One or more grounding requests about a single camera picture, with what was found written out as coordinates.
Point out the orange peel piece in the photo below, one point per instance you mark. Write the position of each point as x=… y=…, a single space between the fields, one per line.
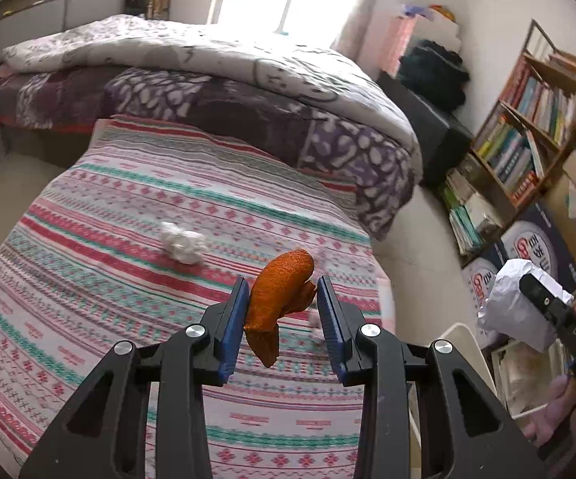
x=284 y=287

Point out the patterned striped tablecloth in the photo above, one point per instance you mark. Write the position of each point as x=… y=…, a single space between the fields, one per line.
x=84 y=268

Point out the pink checked undercloth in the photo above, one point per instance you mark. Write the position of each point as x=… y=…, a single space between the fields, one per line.
x=386 y=300

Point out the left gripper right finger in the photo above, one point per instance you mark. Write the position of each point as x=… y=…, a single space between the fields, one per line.
x=464 y=429

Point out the bed with patterned quilt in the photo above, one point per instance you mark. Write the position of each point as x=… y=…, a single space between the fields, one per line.
x=312 y=108

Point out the upper Ganten water carton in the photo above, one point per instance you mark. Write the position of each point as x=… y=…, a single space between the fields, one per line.
x=534 y=236

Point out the right hand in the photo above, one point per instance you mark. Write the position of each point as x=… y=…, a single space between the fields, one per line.
x=561 y=404

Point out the lower Ganten water carton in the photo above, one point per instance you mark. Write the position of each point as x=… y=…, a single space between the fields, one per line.
x=480 y=273

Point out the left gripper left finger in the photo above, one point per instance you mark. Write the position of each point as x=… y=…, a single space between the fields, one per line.
x=101 y=430

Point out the grey bed headboard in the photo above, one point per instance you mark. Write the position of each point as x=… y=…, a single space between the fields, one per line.
x=21 y=20

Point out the black storage bench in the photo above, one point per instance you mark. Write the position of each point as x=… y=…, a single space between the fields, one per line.
x=443 y=140

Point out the white trash bin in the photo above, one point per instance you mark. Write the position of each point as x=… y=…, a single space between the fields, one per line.
x=463 y=339

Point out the grey white paper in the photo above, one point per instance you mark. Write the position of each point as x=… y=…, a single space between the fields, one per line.
x=507 y=311

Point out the black clothes pile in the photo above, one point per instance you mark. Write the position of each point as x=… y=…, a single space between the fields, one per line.
x=436 y=74

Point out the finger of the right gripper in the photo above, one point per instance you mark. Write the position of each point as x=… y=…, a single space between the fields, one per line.
x=550 y=306

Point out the ganten water carton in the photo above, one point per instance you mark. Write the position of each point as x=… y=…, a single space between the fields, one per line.
x=480 y=273
x=534 y=236

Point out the white tissue wad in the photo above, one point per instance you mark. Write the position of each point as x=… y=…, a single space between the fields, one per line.
x=183 y=245

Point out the wooden bookshelf with books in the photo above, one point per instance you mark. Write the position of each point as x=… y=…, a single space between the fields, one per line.
x=518 y=150

